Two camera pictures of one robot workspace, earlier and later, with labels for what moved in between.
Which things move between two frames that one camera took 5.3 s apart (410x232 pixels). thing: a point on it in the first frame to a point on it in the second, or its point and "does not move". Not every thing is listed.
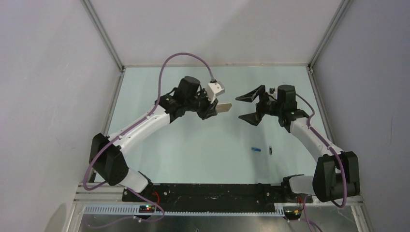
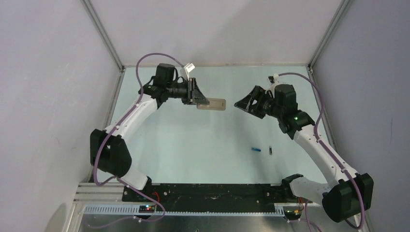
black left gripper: [209, 109] to [193, 95]
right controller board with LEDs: [293, 214] does not move
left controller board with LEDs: [146, 209] does not move
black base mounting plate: [213, 193] does not move
